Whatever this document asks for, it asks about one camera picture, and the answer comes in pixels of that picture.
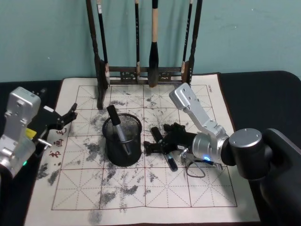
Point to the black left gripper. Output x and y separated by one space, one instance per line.
47 120

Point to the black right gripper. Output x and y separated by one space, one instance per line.
178 141

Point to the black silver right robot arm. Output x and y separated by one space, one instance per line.
254 146

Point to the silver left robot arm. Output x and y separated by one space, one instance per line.
16 122

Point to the black mesh pen holder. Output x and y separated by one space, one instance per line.
123 150

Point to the black grey marker pen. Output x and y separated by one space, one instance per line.
114 116

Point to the dark wooden brush rack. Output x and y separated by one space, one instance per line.
100 77

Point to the cream gridded calligraphy mat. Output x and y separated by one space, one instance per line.
117 193

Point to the black table cloth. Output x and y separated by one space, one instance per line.
261 99

